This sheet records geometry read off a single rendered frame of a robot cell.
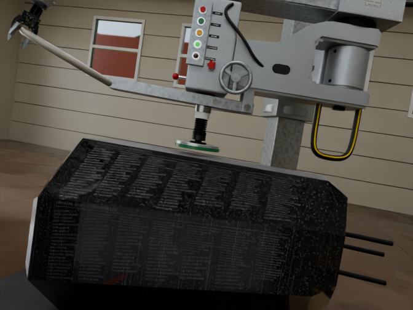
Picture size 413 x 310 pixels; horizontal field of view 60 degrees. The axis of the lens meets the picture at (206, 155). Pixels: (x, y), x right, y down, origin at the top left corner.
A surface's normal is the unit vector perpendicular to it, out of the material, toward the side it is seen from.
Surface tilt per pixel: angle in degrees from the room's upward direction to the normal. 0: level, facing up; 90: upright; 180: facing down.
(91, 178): 45
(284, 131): 90
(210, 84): 90
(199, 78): 90
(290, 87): 90
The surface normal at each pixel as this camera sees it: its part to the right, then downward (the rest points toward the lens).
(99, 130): -0.24, 0.03
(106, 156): -0.05, -0.68
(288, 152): 0.21, 0.10
